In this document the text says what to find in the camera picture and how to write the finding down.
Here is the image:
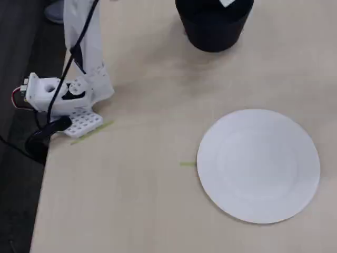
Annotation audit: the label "black bin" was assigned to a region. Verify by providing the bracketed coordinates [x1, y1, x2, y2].
[175, 0, 255, 53]

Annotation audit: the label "long green tape strip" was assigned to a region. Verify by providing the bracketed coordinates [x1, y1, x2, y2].
[70, 120, 115, 146]

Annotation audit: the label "white round plate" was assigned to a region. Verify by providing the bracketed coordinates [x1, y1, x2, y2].
[196, 108, 321, 225]

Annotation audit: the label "black table clamp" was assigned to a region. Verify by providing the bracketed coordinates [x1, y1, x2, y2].
[25, 116, 73, 164]

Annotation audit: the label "grey shoe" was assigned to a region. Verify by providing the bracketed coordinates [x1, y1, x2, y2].
[44, 0, 65, 25]

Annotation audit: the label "black cable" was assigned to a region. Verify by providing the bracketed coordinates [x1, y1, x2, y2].
[46, 0, 101, 125]

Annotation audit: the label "red and white wires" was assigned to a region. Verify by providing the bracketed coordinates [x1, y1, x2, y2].
[11, 85, 27, 110]

